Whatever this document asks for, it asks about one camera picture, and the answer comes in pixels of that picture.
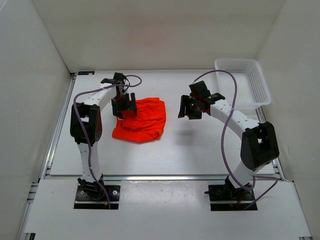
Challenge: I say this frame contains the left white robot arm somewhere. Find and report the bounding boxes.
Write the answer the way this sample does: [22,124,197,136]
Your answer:
[70,72,138,206]

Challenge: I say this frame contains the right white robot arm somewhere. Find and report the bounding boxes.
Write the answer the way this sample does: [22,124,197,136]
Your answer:
[178,93,280,200]

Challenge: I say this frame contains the orange shorts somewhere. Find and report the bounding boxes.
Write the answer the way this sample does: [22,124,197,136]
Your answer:
[112,97,167,144]

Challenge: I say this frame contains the aluminium frame rail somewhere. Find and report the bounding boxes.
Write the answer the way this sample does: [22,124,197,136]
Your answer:
[44,173,280,181]

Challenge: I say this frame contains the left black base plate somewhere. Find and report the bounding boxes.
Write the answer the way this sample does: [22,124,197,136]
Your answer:
[73,178,121,210]

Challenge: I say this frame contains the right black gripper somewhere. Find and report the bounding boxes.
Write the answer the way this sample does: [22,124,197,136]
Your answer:
[178,95,203,120]

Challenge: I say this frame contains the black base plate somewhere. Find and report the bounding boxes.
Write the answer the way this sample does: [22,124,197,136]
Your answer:
[204,184,258,212]
[73,178,121,210]

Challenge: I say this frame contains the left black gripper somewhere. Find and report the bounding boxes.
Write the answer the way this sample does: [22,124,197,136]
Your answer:
[111,92,137,119]

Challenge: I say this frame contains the white perforated plastic basket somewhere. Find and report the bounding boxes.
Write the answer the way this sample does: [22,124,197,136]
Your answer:
[214,58,272,111]

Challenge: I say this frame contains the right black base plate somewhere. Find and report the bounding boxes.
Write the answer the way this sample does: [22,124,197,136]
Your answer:
[204,184,258,212]

